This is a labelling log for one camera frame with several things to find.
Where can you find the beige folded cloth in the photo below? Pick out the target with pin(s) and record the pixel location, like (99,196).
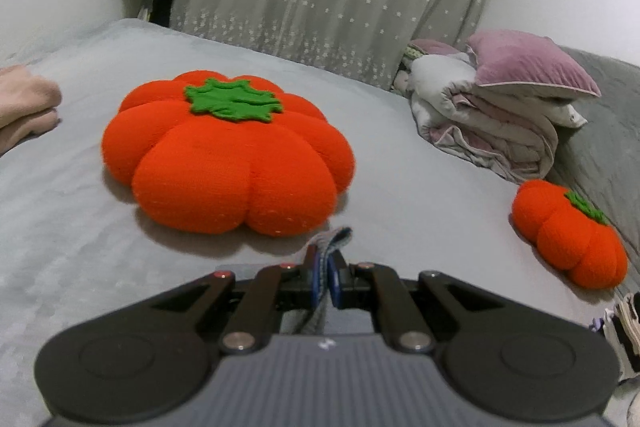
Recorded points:
(25,102)

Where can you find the orange pumpkin cushion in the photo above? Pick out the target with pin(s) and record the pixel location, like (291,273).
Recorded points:
(565,237)
(225,167)

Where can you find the small green knitted item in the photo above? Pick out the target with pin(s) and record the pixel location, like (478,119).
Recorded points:
(405,53)

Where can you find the stack of folded clothes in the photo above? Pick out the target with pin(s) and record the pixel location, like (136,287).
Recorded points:
(627,322)

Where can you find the grey quilted blanket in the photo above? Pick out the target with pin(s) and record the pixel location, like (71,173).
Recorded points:
(610,132)

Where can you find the purple pillow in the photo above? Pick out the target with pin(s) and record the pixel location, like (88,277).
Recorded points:
(525,62)

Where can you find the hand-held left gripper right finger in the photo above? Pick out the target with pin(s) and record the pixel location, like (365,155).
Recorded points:
(336,282)

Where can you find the grey knit sweater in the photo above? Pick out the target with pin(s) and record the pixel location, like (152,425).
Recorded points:
(335,239)

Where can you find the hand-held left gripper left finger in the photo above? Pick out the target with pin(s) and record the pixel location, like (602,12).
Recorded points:
(316,279)

